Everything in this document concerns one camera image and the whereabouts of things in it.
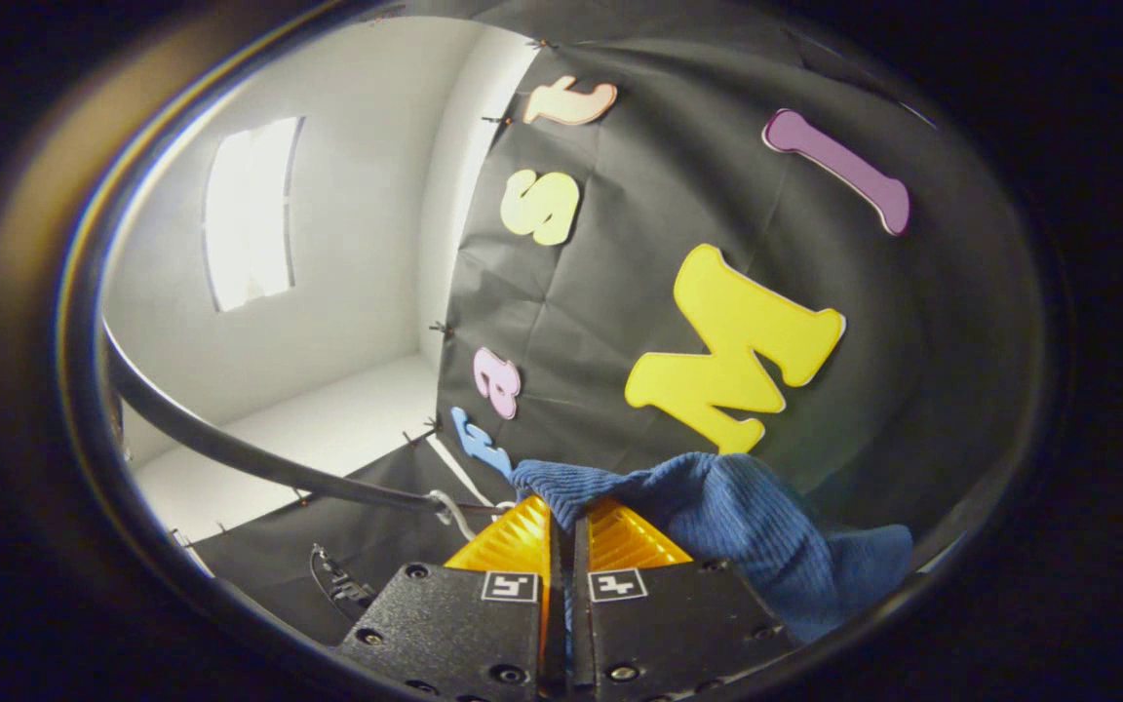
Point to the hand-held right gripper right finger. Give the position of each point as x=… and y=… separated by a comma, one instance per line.
x=669, y=624

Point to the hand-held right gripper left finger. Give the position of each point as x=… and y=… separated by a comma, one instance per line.
x=454, y=624

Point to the blue jacket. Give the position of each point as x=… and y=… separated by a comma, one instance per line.
x=766, y=526

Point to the white clothes hanger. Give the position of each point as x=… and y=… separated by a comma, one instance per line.
x=449, y=507

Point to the black clothes rack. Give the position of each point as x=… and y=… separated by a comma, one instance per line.
x=230, y=448

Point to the ceiling light panel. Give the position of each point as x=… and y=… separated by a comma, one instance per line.
x=250, y=214

